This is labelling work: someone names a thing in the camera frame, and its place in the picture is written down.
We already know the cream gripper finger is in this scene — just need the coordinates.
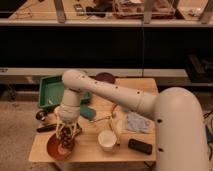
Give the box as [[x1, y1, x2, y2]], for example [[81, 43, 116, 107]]
[[72, 123, 82, 137], [56, 123, 64, 140]]

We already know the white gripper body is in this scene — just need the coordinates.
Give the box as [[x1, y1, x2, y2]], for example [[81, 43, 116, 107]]
[[58, 112, 79, 125]]

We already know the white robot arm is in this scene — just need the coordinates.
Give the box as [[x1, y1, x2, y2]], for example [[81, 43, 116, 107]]
[[59, 69, 210, 171]]

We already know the red bowl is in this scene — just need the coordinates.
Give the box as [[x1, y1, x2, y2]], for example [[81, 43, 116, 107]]
[[46, 134, 75, 161]]

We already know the black marker pen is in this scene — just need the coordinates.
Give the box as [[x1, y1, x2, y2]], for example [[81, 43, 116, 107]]
[[36, 124, 56, 133]]

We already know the teal sponge block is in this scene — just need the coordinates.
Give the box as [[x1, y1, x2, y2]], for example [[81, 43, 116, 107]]
[[80, 105, 96, 120]]

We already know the small dark round object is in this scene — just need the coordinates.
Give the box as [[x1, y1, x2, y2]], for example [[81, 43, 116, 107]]
[[36, 110, 47, 121]]

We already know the green plastic tray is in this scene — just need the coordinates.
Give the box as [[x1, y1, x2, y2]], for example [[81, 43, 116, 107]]
[[37, 74, 92, 109]]

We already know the white paper cup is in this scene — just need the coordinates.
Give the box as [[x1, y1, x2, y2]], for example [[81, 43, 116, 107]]
[[98, 130, 117, 152]]

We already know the wooden table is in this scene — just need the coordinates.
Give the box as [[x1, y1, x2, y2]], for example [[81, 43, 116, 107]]
[[29, 78, 158, 165]]

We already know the dark red plate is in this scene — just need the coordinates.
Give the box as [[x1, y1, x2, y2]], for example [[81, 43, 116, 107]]
[[94, 72, 115, 84]]

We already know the crumpled blue-white cloth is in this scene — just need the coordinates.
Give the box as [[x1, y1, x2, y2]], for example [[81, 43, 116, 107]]
[[126, 112, 150, 133]]

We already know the black rectangular remote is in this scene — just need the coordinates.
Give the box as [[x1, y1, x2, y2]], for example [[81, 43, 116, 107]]
[[128, 139, 152, 155]]

